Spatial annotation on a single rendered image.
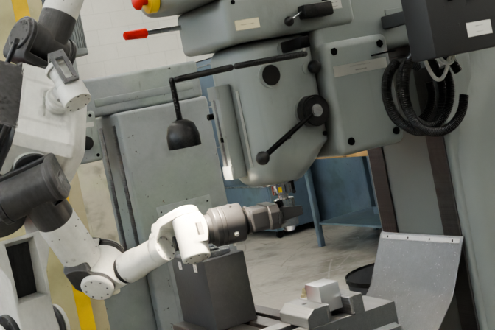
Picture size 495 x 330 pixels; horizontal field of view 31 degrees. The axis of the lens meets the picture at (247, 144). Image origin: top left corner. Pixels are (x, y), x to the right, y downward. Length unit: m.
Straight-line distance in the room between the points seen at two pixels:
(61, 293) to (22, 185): 1.72
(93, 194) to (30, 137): 8.42
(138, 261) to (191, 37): 0.52
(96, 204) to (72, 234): 8.43
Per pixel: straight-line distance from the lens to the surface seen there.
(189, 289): 2.48
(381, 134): 2.10
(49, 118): 2.12
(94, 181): 10.49
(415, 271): 2.30
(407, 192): 2.32
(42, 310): 2.43
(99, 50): 11.57
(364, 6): 2.12
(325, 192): 9.68
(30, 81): 2.18
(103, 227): 10.53
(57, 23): 2.30
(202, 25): 2.00
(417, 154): 2.26
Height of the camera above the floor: 1.52
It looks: 3 degrees down
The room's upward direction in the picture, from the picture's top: 11 degrees counter-clockwise
